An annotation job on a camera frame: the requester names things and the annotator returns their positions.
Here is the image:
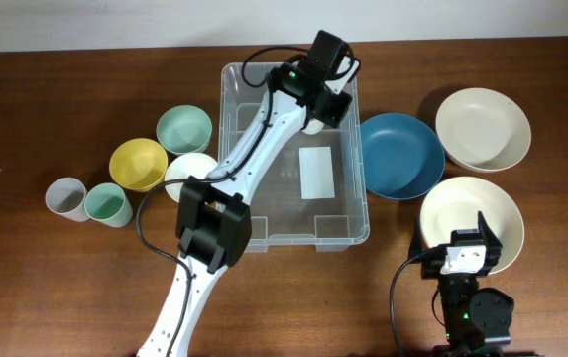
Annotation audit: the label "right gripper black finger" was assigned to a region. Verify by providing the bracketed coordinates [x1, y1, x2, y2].
[478, 211, 503, 271]
[407, 218, 424, 258]

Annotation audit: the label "mint green small bowl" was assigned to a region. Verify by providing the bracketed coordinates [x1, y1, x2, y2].
[156, 105, 213, 156]

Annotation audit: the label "mint green cup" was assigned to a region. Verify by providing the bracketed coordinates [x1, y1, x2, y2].
[84, 183, 133, 228]

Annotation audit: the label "grey white cup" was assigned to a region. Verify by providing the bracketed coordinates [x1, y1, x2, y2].
[45, 178, 89, 222]

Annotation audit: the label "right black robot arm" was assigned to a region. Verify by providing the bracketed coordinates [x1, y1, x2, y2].
[408, 212, 514, 356]

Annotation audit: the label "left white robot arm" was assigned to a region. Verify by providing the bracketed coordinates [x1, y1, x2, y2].
[138, 59, 360, 356]

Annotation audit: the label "white label in container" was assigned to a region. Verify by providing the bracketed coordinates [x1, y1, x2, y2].
[299, 147, 335, 199]

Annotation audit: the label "clear plastic storage container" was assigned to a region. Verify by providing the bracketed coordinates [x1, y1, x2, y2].
[217, 62, 370, 253]

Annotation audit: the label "near cream bowl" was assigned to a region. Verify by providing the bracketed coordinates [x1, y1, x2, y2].
[419, 177, 525, 274]

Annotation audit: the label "cream bowl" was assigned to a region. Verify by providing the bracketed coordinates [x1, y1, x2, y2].
[419, 177, 525, 274]
[435, 88, 532, 173]

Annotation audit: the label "blue shallow bowl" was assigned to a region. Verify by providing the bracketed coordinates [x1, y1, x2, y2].
[360, 113, 446, 200]

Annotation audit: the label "far cream bowl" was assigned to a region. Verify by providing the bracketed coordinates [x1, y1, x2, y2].
[435, 88, 532, 173]

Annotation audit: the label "white small bowl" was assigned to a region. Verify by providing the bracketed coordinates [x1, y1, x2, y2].
[165, 153, 218, 181]

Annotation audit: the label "yellow small bowl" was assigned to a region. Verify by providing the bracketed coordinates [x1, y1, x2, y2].
[109, 138, 169, 192]

